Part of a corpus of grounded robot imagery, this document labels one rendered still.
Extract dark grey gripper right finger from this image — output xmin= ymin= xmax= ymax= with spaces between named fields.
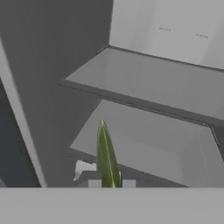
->
xmin=119 ymin=171 xmax=137 ymax=188

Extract grey glass fridge shelf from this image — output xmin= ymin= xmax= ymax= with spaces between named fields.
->
xmin=67 ymin=99 xmax=224 ymax=188
xmin=59 ymin=45 xmax=224 ymax=128

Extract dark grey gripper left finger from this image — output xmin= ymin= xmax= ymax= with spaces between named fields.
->
xmin=73 ymin=170 xmax=102 ymax=188

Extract grey fridge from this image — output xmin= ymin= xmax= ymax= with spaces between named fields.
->
xmin=0 ymin=0 xmax=224 ymax=188

